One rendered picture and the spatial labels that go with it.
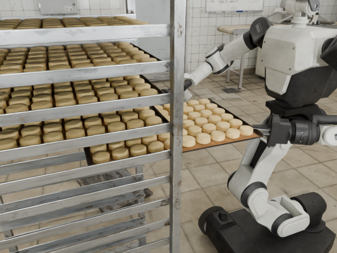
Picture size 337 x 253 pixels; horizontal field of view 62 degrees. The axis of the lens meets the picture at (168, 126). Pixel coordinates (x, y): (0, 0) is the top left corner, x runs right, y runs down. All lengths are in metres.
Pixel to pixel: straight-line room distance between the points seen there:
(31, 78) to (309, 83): 0.97
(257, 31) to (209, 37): 3.85
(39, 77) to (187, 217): 1.57
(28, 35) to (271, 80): 0.94
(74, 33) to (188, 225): 1.57
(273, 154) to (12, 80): 1.03
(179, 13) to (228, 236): 1.29
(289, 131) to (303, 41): 0.33
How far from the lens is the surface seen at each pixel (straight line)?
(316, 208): 1.82
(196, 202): 2.18
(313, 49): 1.16
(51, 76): 0.71
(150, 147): 0.88
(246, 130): 1.02
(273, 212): 1.61
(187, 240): 1.91
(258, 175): 1.37
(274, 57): 1.24
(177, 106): 0.77
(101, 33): 0.70
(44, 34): 0.69
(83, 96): 0.80
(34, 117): 0.74
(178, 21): 0.72
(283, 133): 1.07
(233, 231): 1.73
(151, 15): 4.85
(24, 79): 0.71
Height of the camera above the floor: 1.40
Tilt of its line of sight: 25 degrees down
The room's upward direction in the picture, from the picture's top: straight up
